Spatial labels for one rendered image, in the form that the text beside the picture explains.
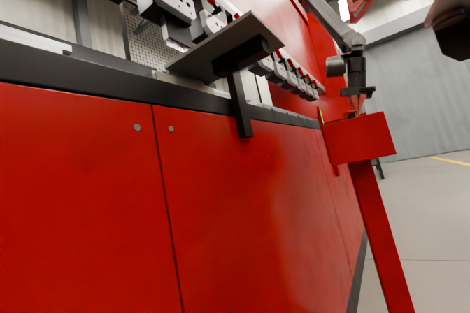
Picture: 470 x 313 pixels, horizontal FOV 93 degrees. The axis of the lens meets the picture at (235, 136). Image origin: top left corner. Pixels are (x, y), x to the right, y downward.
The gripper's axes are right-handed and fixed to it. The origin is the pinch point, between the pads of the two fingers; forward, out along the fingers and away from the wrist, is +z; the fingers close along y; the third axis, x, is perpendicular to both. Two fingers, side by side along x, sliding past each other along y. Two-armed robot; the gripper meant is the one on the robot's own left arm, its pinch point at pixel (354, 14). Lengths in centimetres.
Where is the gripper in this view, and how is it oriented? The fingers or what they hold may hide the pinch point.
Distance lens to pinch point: 64.7
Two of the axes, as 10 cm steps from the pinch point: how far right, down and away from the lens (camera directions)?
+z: -2.0, 9.8, 0.9
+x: 8.4, 2.2, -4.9
